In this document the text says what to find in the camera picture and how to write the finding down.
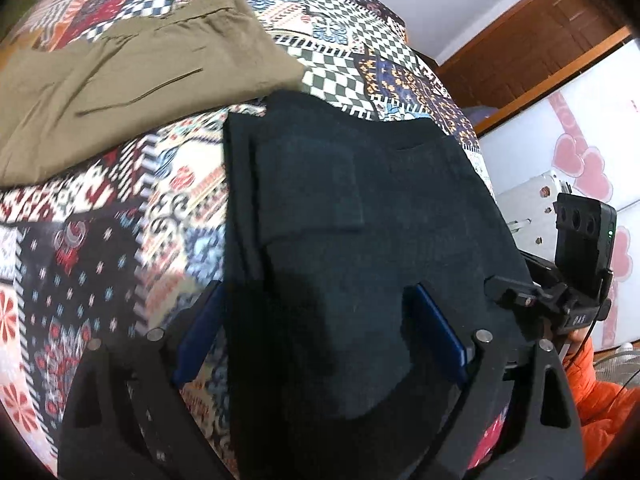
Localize person's right forearm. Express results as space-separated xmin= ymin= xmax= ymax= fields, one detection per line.
xmin=565 ymin=330 xmax=640 ymax=472

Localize black pants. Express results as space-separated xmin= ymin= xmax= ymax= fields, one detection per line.
xmin=222 ymin=90 xmax=540 ymax=480

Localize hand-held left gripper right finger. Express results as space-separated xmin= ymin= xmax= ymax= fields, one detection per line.
xmin=402 ymin=284 xmax=587 ymax=480

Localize patchwork printed blanket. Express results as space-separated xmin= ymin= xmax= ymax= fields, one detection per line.
xmin=0 ymin=0 xmax=497 ymax=480

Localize white fan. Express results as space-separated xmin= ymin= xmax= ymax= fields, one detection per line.
xmin=592 ymin=344 xmax=640 ymax=387

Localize pink heart wall stickers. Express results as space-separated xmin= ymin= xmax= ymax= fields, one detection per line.
xmin=547 ymin=95 xmax=635 ymax=346

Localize brown wooden door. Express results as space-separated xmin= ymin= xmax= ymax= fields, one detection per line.
xmin=437 ymin=0 xmax=635 ymax=136

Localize khaki pants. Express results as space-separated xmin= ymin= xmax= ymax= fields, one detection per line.
xmin=0 ymin=0 xmax=307 ymax=187

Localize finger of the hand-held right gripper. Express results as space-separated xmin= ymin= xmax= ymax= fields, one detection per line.
xmin=484 ymin=274 xmax=568 ymax=313

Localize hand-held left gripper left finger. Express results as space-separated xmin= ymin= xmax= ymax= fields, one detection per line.
xmin=57 ymin=280 xmax=236 ymax=480

